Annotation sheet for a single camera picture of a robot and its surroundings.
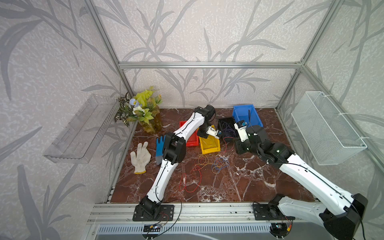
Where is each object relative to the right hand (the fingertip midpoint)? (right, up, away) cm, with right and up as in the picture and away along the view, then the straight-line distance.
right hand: (233, 139), depth 75 cm
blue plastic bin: (+21, +15, +43) cm, 50 cm away
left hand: (-14, +1, +24) cm, 28 cm away
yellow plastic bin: (-10, -6, +21) cm, 24 cm away
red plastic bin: (-21, -4, +21) cm, 30 cm away
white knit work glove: (-53, -14, +17) cm, 58 cm away
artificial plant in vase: (-52, +18, +16) cm, 57 cm away
